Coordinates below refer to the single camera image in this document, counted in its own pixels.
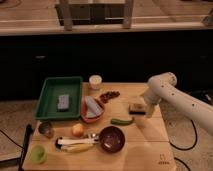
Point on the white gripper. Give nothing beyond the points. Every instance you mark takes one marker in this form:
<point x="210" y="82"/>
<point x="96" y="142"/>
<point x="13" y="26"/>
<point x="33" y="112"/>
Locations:
<point x="152" y="99"/>

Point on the black whiteboard eraser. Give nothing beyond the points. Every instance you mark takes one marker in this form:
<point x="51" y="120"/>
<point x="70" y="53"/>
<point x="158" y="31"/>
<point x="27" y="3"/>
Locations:
<point x="136" y="109"/>

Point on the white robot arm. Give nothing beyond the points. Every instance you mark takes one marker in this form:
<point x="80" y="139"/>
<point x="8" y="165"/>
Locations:
<point x="163" y="86"/>

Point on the purple bowl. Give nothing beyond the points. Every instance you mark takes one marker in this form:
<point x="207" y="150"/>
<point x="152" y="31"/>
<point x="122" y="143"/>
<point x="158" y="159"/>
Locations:
<point x="111" y="139"/>

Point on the orange bowl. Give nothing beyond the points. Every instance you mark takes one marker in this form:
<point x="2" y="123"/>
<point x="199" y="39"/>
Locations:
<point x="84" y="111"/>

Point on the green chili pepper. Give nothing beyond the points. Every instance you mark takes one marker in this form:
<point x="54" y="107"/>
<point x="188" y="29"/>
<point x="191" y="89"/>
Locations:
<point x="121" y="122"/>

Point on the red grape bunch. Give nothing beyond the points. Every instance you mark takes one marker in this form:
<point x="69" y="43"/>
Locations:
<point x="105" y="97"/>

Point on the grey folded cloth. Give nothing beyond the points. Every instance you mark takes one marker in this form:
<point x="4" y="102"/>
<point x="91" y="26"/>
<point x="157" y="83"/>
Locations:
<point x="93" y="108"/>

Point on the teal black object on floor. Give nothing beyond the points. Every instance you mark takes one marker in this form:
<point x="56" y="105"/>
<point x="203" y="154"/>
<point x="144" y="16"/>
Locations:
<point x="208" y="98"/>

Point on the white cup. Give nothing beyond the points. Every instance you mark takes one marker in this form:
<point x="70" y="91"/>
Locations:
<point x="95" y="82"/>

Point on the metal spoon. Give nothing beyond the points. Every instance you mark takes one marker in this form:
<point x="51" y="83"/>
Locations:
<point x="92" y="135"/>

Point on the yellow apple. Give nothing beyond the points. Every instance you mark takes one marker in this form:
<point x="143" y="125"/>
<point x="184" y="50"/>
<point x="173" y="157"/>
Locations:
<point x="77" y="130"/>

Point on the yellow banana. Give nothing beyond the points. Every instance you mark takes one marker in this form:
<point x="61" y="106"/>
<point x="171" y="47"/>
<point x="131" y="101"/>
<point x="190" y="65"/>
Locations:
<point x="77" y="148"/>

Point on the grey sponge block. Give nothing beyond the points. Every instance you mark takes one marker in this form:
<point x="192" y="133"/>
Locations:
<point x="63" y="102"/>

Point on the green plastic tray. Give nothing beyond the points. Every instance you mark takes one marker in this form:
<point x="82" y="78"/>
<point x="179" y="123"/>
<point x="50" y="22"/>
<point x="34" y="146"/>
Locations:
<point x="48" y="100"/>

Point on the small metal cup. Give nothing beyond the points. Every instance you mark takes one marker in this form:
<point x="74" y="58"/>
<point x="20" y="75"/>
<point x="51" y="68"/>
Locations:
<point x="46" y="129"/>

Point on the light green cup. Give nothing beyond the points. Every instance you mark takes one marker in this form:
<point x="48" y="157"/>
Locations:
<point x="38" y="154"/>

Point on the black bar left of table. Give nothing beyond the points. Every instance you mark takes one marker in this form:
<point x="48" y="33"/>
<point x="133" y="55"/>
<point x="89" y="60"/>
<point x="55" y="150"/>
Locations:
<point x="28" y="132"/>

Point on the wooden chair legs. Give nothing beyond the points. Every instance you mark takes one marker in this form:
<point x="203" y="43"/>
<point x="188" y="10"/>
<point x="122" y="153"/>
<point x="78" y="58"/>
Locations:
<point x="91" y="13"/>

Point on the white handled utensil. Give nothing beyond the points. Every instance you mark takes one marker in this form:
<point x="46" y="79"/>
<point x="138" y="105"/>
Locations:
<point x="75" y="141"/>

